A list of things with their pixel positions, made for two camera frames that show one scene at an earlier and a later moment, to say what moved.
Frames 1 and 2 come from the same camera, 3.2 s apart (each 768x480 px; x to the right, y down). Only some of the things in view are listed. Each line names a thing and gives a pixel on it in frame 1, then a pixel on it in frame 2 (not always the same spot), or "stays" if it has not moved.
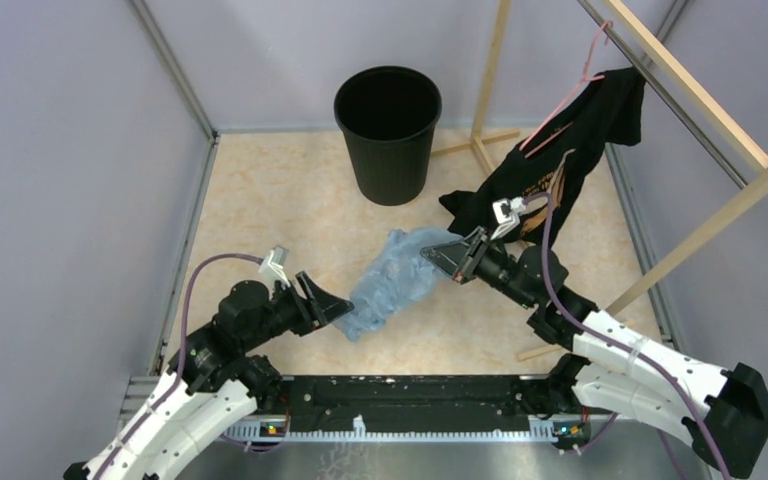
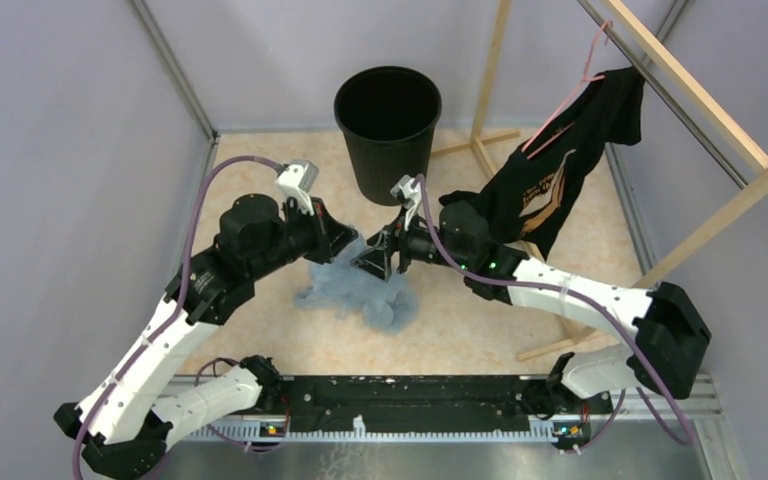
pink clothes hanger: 584,78 stays
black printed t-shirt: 552,160 stays
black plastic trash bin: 389,114 stays
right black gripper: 461,259 to 377,259
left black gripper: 318,310 to 330,238
